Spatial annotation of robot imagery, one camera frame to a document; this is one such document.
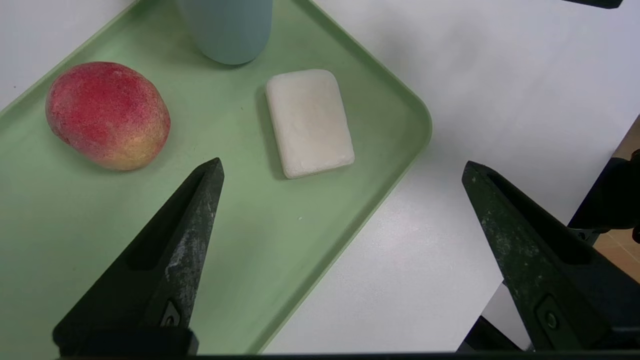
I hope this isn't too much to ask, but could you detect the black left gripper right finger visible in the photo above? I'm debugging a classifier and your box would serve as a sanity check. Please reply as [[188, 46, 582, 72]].
[[461, 161, 640, 352]]

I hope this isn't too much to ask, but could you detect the blue grey plastic cup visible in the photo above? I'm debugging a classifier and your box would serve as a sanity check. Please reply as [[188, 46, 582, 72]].
[[175, 0, 274, 66]]

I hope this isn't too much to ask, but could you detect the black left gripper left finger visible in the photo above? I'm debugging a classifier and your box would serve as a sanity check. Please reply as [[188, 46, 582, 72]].
[[52, 157, 226, 357]]

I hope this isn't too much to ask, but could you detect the black robot torso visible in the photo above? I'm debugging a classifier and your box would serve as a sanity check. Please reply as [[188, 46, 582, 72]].
[[567, 149, 640, 246]]

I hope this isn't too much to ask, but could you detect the light green plastic tray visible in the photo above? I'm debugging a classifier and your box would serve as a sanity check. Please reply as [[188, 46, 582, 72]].
[[0, 0, 433, 356]]

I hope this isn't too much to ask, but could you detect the white soap bar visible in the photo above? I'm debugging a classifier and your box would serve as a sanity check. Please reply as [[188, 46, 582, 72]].
[[265, 69, 356, 180]]

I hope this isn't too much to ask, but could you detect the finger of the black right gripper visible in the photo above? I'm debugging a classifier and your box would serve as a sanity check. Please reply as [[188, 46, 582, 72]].
[[560, 0, 625, 10]]

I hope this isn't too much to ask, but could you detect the red yellow peach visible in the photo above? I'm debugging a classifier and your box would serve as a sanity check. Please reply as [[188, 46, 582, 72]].
[[45, 61, 172, 172]]

